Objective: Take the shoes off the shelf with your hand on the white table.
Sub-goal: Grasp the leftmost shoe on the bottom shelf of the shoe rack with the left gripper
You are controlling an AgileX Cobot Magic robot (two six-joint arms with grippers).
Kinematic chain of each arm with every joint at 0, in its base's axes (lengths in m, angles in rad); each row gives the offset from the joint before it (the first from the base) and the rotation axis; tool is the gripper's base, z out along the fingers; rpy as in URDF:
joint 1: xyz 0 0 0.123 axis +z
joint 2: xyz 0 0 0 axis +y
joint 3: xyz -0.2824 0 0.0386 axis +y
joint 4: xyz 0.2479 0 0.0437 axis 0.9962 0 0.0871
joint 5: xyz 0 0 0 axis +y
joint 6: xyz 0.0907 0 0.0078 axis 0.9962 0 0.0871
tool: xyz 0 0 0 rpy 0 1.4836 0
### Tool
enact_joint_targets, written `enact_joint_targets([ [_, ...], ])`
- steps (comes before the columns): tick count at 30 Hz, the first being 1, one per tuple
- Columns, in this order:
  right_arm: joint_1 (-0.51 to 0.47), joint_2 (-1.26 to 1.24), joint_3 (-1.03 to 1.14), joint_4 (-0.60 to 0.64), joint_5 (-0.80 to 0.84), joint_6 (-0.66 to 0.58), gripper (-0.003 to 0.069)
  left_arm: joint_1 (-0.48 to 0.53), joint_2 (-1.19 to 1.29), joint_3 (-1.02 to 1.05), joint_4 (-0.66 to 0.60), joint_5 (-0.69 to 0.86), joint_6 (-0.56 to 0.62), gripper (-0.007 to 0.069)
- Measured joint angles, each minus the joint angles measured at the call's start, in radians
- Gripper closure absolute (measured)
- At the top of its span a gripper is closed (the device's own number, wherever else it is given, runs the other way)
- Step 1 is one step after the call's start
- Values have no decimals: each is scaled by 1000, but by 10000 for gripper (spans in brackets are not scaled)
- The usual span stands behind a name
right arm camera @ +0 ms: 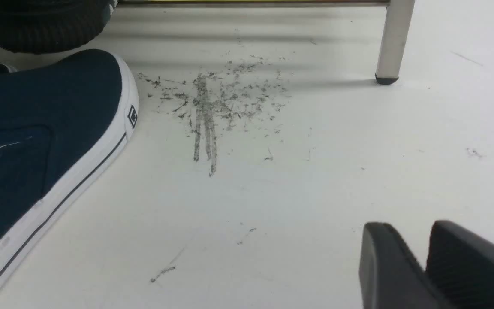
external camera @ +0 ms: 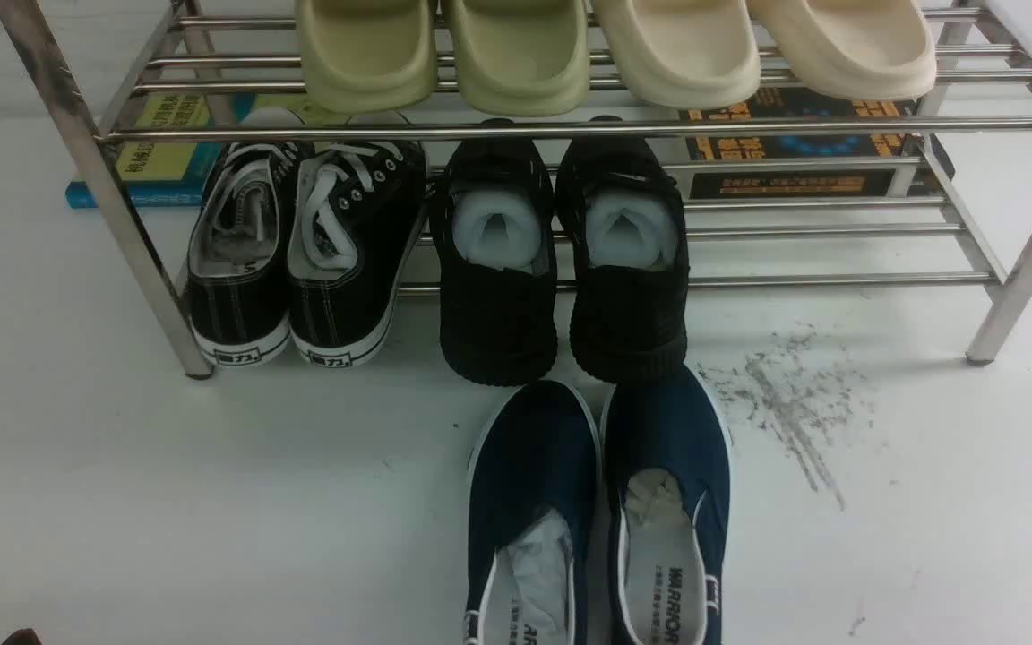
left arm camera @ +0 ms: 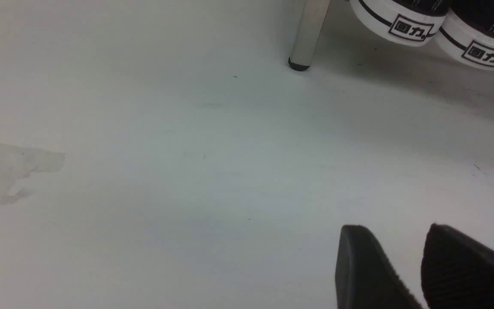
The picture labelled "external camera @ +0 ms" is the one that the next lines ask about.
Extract black knit shoe right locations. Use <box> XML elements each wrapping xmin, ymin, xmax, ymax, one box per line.
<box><xmin>555</xmin><ymin>135</ymin><xmax>691</xmax><ymax>384</ymax></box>

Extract yellow blue book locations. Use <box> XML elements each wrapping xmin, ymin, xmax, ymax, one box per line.
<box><xmin>65</xmin><ymin>91</ymin><xmax>348</xmax><ymax>209</ymax></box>

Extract stainless steel shoe rack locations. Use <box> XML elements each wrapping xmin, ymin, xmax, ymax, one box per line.
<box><xmin>0</xmin><ymin>1</ymin><xmax>1032</xmax><ymax>380</ymax></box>

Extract black knit shoe left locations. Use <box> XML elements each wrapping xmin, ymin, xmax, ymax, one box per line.
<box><xmin>426</xmin><ymin>136</ymin><xmax>558</xmax><ymax>387</ymax></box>

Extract cream slipper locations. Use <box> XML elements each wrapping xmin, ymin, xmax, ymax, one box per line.
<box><xmin>748</xmin><ymin>1</ymin><xmax>938</xmax><ymax>99</ymax></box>
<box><xmin>591</xmin><ymin>1</ymin><xmax>761</xmax><ymax>110</ymax></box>

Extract navy slip-on shoe right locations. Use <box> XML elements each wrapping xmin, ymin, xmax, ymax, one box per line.
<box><xmin>599</xmin><ymin>366</ymin><xmax>732</xmax><ymax>644</ymax></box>

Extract cream slipper right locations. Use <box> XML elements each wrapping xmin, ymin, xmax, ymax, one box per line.
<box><xmin>748</xmin><ymin>1</ymin><xmax>938</xmax><ymax>99</ymax></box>

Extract green slipper left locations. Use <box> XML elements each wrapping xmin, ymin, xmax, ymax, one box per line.
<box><xmin>294</xmin><ymin>1</ymin><xmax>438</xmax><ymax>115</ymax></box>

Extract navy slip-on shoe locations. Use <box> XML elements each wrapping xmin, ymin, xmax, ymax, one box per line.
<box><xmin>461</xmin><ymin>379</ymin><xmax>599</xmax><ymax>644</ymax></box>
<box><xmin>599</xmin><ymin>366</ymin><xmax>732</xmax><ymax>644</ymax></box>

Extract cream slipper left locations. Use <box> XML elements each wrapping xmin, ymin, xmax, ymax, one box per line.
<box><xmin>591</xmin><ymin>1</ymin><xmax>761</xmax><ymax>110</ymax></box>

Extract green slipper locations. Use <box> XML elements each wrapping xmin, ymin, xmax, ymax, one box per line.
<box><xmin>294</xmin><ymin>1</ymin><xmax>438</xmax><ymax>115</ymax></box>
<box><xmin>439</xmin><ymin>1</ymin><xmax>590</xmax><ymax>117</ymax></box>

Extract green slipper right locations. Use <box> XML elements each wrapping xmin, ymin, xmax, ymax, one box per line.
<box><xmin>439</xmin><ymin>1</ymin><xmax>590</xmax><ymax>117</ymax></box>

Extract black canvas sneaker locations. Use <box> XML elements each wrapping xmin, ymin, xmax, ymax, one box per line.
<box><xmin>184</xmin><ymin>140</ymin><xmax>313</xmax><ymax>367</ymax></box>
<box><xmin>286</xmin><ymin>139</ymin><xmax>427</xmax><ymax>370</ymax></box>

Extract black knit shoe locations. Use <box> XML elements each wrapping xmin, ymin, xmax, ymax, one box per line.
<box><xmin>426</xmin><ymin>136</ymin><xmax>558</xmax><ymax>387</ymax></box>
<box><xmin>555</xmin><ymin>135</ymin><xmax>691</xmax><ymax>384</ymax></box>

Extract navy slip-on shoe left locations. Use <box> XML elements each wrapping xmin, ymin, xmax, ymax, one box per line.
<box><xmin>461</xmin><ymin>379</ymin><xmax>599</xmax><ymax>644</ymax></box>

